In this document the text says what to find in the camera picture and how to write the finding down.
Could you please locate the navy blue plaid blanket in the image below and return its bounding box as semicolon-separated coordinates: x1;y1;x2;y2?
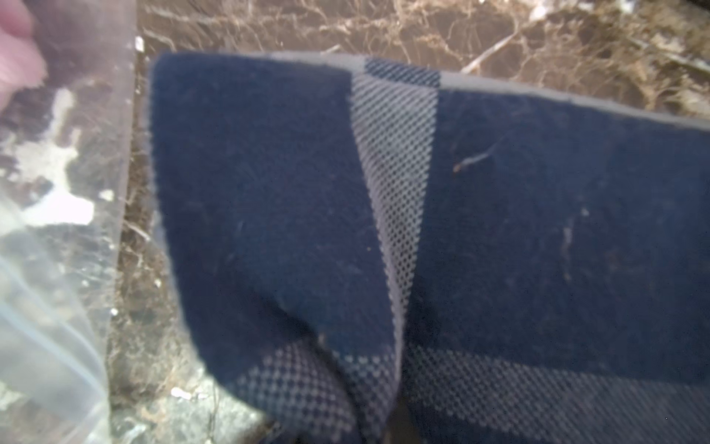
149;53;709;443

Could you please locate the clear plastic vacuum bag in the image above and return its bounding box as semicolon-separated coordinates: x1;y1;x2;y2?
1;1;137;443

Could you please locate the pink fleece blanket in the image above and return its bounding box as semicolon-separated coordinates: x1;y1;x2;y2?
1;0;47;111

